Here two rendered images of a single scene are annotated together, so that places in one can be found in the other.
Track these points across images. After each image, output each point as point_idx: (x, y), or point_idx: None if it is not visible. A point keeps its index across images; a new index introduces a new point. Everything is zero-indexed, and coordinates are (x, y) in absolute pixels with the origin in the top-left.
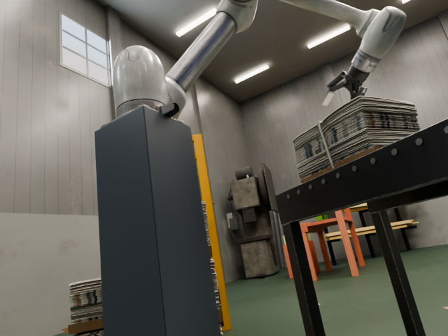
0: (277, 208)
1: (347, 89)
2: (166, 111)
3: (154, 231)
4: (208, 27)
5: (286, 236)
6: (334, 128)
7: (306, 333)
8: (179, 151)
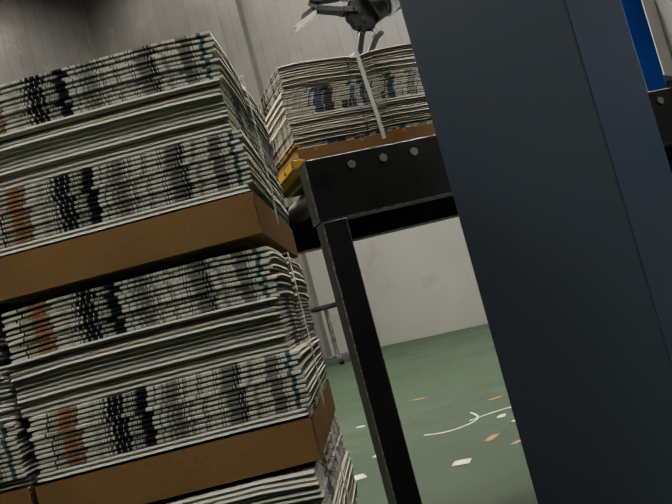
0: (311, 187)
1: (353, 22)
2: None
3: (647, 94)
4: None
5: (335, 244)
6: (389, 73)
7: (379, 426)
8: None
